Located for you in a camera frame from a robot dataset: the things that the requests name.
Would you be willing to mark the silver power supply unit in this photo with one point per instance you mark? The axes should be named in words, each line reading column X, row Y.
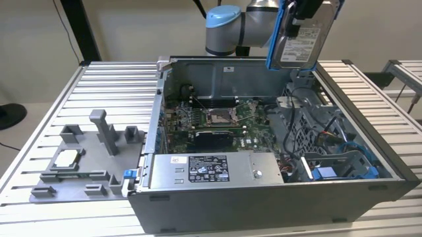
column 236, row 170

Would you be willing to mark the white case sticker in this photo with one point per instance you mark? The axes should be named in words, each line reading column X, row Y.
column 228, row 69

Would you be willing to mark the black graphics card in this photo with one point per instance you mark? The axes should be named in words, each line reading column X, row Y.
column 212, row 140

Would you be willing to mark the silver CPU chip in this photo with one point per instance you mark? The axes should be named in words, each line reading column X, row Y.
column 66, row 159

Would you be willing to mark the grey parts rack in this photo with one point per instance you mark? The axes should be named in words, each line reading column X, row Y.
column 94, row 170

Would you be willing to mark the black round stand base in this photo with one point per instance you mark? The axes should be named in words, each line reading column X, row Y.
column 10, row 116

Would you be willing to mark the grey metal drive cage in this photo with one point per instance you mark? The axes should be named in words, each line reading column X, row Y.
column 296, row 123

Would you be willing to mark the blue disk carrier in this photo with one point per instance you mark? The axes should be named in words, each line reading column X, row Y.
column 324, row 172

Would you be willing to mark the grey disk bay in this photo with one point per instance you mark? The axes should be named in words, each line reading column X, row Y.
column 332, row 158

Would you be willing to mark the green RAM stick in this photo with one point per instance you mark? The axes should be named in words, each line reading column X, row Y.
column 84, row 175

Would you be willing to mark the blue case latch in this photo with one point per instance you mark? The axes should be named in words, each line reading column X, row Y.
column 128, row 174

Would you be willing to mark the black table bracket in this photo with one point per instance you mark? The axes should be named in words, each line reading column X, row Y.
column 379, row 79

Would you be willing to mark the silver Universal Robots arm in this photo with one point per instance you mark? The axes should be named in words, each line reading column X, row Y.
column 227, row 29

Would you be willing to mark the green motherboard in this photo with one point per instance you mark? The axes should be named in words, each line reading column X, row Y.
column 253, row 138

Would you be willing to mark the open black PC case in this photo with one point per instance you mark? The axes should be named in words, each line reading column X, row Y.
column 236, row 209

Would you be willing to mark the hard disk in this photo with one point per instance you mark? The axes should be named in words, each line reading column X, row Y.
column 303, row 49

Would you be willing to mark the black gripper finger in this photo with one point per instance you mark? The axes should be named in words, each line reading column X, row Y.
column 295, row 28

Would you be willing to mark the black upright post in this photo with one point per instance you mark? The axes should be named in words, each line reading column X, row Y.
column 84, row 24

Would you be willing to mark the black RAM slot bank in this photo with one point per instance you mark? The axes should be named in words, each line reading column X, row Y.
column 213, row 101

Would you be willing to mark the CPU socket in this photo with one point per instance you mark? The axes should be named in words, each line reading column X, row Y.
column 219, row 116

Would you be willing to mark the metal slat side table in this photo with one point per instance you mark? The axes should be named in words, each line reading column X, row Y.
column 406, row 71

